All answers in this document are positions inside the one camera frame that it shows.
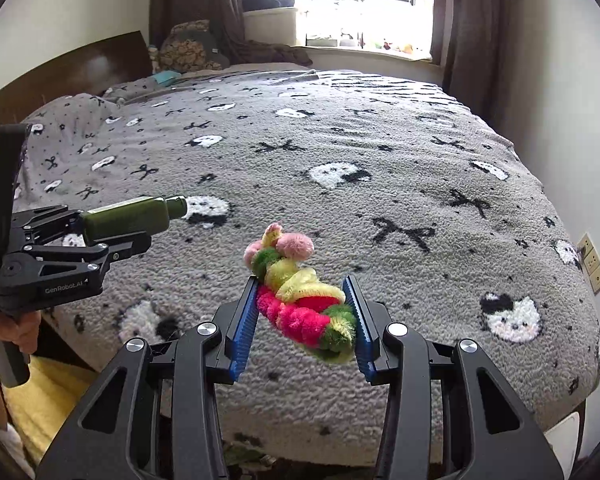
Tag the dark wooden headboard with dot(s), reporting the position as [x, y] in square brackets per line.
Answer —
[55, 75]

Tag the teal packet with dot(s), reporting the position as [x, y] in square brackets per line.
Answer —
[166, 78]

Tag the person's left hand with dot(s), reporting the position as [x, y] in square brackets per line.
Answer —
[27, 332]

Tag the grey bow-print pillow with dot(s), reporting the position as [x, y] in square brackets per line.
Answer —
[60, 130]

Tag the grey printed blanket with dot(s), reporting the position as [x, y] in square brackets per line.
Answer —
[380, 125]

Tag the white storage bin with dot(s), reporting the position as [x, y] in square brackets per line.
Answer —
[270, 27]

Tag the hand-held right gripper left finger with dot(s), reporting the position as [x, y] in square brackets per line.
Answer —
[242, 335]

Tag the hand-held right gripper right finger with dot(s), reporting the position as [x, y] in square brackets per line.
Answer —
[362, 335]

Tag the row of windowsill trinkets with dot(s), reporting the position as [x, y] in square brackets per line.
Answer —
[375, 44]

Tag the white cloth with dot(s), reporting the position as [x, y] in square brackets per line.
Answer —
[10, 447]

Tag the brown patterned pillow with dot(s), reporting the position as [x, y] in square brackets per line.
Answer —
[190, 47]

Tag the dark green bottle white label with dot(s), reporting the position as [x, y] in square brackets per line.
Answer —
[125, 220]

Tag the yellow fluffy cloth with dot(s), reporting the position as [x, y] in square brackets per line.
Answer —
[45, 400]

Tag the colourful fluffy scrunchie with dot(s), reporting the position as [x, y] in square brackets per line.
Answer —
[300, 320]

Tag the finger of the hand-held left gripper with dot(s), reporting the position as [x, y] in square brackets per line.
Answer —
[110, 251]
[45, 220]

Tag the white plastic container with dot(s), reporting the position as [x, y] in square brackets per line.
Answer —
[567, 435]

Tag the wall power socket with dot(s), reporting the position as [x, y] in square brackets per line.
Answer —
[594, 265]

